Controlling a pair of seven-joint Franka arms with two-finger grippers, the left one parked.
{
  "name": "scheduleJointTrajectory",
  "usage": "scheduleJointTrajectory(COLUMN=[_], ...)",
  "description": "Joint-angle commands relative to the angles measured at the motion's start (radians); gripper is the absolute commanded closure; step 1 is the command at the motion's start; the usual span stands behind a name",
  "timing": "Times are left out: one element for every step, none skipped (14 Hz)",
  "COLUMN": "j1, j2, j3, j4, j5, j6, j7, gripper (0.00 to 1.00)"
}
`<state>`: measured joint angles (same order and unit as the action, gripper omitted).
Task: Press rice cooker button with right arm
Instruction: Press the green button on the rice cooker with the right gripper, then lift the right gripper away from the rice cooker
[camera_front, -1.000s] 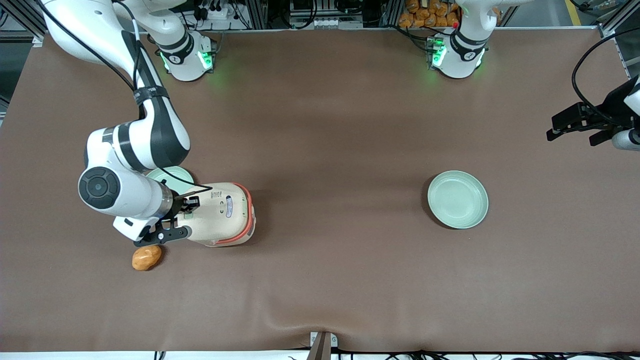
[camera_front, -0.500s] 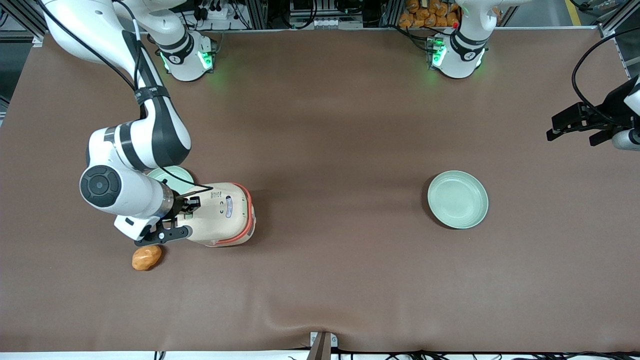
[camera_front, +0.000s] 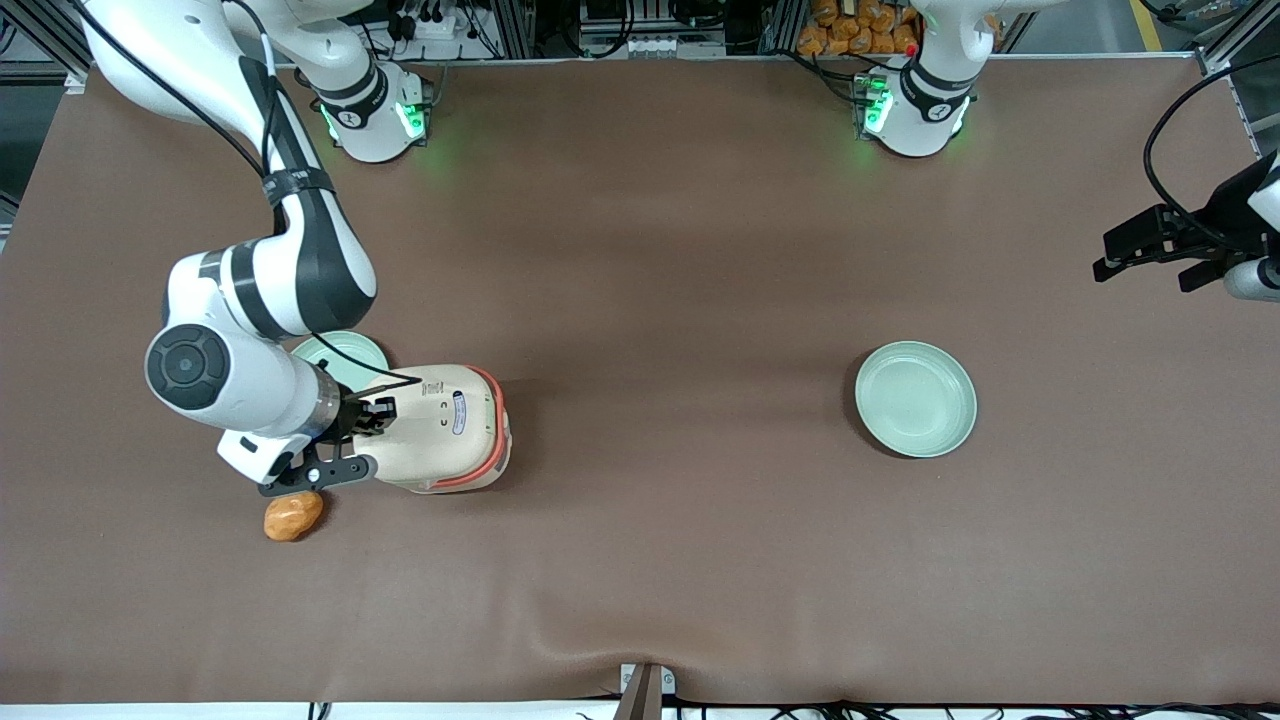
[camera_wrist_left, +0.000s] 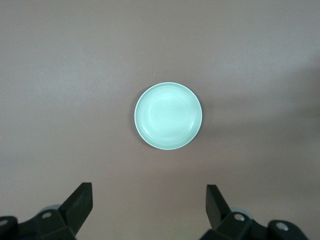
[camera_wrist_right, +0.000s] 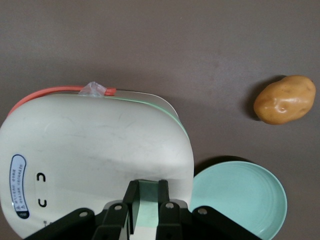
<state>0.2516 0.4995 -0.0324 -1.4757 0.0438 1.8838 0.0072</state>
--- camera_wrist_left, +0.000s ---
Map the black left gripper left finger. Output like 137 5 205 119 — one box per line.
0 182 94 240

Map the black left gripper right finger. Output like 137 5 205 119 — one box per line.
199 184 311 240

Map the brown table mat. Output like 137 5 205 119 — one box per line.
0 0 320 240

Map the pale green round plate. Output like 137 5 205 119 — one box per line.
134 81 203 151

